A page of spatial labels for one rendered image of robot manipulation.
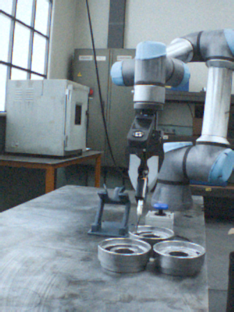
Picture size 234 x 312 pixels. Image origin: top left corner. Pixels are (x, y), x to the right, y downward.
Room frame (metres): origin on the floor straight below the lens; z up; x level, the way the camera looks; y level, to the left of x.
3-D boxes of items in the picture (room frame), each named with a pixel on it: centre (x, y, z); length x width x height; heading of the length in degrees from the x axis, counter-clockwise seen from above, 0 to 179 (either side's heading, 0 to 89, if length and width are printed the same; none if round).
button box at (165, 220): (0.98, -0.13, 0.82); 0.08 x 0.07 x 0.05; 168
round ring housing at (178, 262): (0.71, -0.13, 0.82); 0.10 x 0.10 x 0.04
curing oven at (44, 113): (3.32, 0.60, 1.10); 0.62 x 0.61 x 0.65; 168
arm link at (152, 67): (0.92, -0.07, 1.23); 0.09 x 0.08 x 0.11; 143
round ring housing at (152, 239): (0.82, -0.09, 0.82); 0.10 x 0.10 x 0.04
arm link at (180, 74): (1.01, -0.12, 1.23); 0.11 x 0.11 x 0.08; 53
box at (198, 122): (4.30, -1.05, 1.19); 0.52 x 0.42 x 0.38; 78
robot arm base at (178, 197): (1.31, -0.21, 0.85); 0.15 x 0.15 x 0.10
